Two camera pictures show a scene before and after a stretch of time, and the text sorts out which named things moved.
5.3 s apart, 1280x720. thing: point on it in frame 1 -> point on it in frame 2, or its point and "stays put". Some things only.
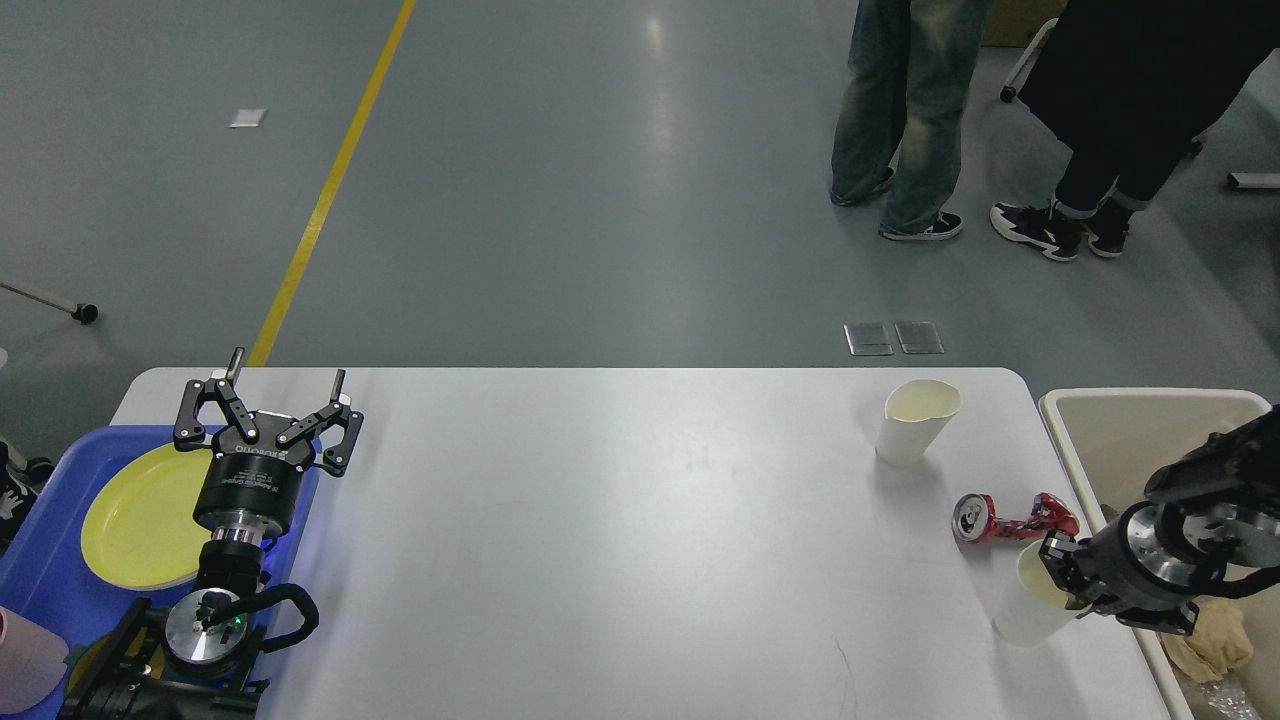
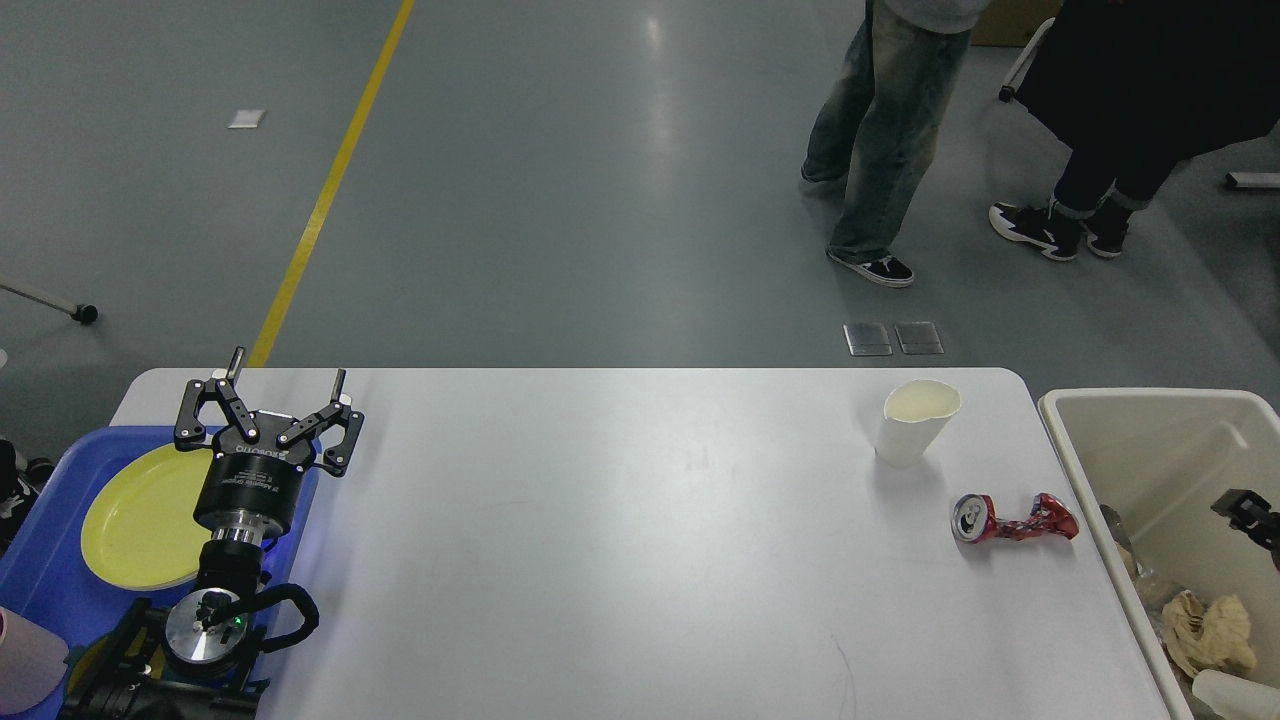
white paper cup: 1031,607 -> 1234,698
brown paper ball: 1220,643 stays put
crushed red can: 974,517 stays put
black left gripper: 250,489 stays put
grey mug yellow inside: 147,650 stays put
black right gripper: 1129,559 -> 1248,510
